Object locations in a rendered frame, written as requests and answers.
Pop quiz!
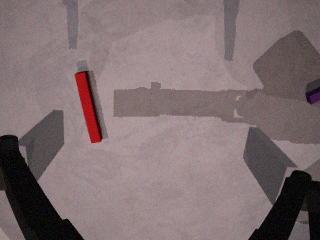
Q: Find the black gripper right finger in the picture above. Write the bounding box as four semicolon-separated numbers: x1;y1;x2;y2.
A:
242;127;320;240

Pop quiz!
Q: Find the purple rod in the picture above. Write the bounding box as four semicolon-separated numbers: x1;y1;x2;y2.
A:
305;87;320;104

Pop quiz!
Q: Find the red rod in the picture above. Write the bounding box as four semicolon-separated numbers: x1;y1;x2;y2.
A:
75;71;103;143

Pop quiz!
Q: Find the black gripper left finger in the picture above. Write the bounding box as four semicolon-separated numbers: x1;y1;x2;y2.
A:
0;110;84;240

